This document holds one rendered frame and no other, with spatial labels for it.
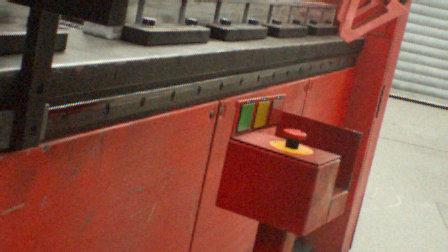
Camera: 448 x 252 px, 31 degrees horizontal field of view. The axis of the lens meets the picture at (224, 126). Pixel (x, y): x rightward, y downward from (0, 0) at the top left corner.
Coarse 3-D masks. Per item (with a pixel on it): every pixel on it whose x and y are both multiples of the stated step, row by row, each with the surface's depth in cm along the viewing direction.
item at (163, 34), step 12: (132, 24) 148; (156, 24) 157; (168, 24) 162; (180, 24) 167; (132, 36) 146; (144, 36) 145; (156, 36) 148; (168, 36) 153; (180, 36) 158; (192, 36) 164; (204, 36) 170
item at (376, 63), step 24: (312, 0) 306; (336, 0) 302; (360, 0) 299; (336, 24) 303; (384, 24) 297; (384, 48) 298; (360, 72) 302; (384, 72) 299; (360, 96) 303; (384, 96) 312; (360, 120) 304; (360, 144) 306; (360, 168) 307; (360, 192) 319; (312, 240) 317; (336, 240) 313
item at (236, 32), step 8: (208, 24) 183; (216, 24) 186; (232, 24) 195; (240, 24) 201; (216, 32) 183; (224, 32) 182; (232, 32) 185; (240, 32) 190; (248, 32) 195; (256, 32) 201; (264, 32) 207; (224, 40) 182; (232, 40) 187
